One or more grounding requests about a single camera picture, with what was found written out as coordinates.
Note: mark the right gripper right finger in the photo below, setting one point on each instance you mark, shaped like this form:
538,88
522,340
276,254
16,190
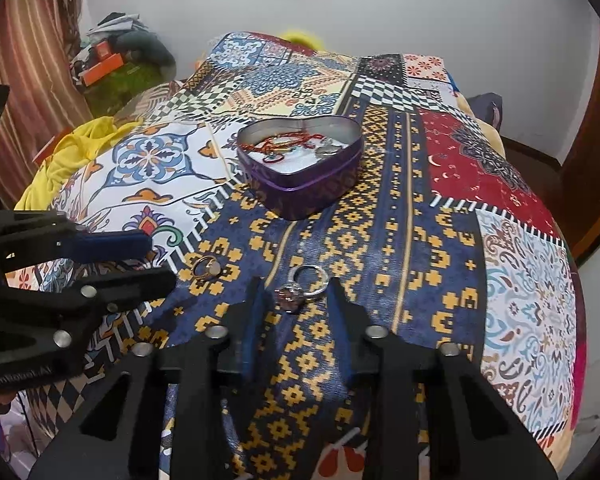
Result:
472,433

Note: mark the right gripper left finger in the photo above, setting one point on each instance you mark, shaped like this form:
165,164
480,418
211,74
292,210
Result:
116,432

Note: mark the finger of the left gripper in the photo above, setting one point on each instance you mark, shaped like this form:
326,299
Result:
98,295
86,247

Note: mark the yellow cloth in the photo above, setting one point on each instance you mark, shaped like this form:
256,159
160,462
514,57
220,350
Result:
73,152

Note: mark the patchwork patterned bedspread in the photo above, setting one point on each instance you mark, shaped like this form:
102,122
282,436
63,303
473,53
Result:
440,238

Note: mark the orange box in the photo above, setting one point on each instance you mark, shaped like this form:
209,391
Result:
101,69

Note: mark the pile of clutter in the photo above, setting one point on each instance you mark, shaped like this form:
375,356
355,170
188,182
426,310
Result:
147,62

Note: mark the striped curtain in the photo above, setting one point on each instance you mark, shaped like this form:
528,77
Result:
38,39

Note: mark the purple heart-shaped tin box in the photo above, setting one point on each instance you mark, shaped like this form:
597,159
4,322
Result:
296,167

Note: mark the yellow hoop behind bed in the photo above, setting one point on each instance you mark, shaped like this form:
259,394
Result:
303,39

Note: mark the dark bag on floor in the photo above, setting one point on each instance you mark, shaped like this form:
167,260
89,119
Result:
488,107

